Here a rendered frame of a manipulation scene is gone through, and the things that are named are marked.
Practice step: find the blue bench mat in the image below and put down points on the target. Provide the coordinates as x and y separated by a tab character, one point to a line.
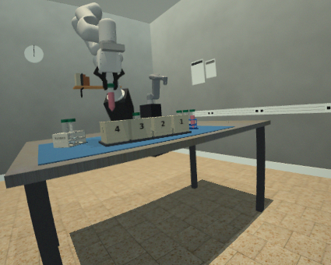
48	155

